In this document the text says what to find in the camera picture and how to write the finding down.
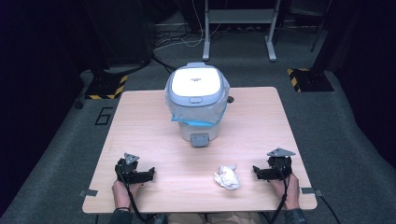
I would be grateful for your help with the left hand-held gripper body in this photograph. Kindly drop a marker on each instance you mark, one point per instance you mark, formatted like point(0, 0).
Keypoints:
point(127, 169)

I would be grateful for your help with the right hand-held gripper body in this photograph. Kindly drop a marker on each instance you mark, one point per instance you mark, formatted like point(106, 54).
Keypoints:
point(280, 165)

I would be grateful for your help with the person's left hand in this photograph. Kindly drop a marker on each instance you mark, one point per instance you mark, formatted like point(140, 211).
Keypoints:
point(123, 193)

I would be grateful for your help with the person's right hand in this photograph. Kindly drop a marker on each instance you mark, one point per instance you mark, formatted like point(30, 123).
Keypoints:
point(289, 191)

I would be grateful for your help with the crumpled white paper tissue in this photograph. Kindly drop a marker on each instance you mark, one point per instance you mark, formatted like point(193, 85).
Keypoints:
point(227, 177)

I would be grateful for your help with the grey tape piece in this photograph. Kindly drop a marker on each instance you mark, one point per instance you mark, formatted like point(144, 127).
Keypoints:
point(311, 191)
point(88, 193)

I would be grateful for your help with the person's legs beige trousers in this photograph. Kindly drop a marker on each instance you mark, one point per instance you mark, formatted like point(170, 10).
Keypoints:
point(214, 218)

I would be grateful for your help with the dark round table grommet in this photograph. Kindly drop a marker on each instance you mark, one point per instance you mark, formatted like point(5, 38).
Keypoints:
point(230, 99)

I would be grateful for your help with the translucent trash bag blue band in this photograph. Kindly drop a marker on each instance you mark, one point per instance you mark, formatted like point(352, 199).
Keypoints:
point(199, 113)

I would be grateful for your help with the small black floor caster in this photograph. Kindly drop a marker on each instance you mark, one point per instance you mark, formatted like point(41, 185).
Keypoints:
point(79, 104)

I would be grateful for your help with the white pedal trash can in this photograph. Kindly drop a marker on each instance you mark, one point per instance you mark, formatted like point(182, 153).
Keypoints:
point(196, 93)

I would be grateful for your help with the black stand pole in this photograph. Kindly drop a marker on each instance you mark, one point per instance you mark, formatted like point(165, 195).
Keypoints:
point(323, 34)

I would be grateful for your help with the dark cabinet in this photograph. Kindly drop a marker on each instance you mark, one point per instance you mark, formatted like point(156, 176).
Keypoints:
point(121, 28)

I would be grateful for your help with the black base plate hazard tape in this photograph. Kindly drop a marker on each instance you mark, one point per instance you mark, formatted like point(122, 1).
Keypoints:
point(104, 87)
point(311, 80)

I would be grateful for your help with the white metal desk frame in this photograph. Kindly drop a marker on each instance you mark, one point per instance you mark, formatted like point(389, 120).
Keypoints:
point(239, 15)

